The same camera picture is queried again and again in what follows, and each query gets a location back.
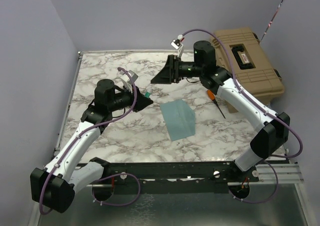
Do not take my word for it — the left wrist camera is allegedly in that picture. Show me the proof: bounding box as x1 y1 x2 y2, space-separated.
118 70 139 93

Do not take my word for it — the purple cable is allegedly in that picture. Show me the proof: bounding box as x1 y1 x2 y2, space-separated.
181 29 304 203
38 67 142 216

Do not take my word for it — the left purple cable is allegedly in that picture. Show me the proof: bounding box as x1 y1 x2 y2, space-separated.
38 67 142 216

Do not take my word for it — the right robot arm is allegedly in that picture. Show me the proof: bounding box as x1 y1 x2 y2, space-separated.
150 41 290 181

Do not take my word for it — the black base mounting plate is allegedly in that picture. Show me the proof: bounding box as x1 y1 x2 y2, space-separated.
101 161 259 194

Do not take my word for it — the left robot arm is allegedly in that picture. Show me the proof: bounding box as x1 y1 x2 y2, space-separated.
30 79 153 215

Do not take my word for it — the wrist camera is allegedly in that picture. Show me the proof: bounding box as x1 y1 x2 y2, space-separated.
171 35 185 58
118 70 139 93

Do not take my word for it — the tan plastic tool case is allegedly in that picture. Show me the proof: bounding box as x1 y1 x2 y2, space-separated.
211 27 285 105

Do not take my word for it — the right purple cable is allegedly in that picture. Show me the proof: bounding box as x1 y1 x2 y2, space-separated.
181 29 304 203

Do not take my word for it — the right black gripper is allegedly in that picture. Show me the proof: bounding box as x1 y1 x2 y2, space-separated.
152 54 205 84

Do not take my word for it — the teal envelope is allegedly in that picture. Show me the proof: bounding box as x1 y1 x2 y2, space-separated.
160 99 196 141

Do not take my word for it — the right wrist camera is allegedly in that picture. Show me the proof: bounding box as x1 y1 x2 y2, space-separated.
171 35 185 58

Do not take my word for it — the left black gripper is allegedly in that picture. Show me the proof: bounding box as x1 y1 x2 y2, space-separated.
109 83 154 112

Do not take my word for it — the striped tape strip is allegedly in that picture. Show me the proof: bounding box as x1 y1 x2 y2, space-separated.
260 0 285 41

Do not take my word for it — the orange handled screwdriver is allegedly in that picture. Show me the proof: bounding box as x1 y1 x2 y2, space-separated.
206 90 226 119

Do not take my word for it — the aluminium rail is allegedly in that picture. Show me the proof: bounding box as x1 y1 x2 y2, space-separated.
52 148 305 186

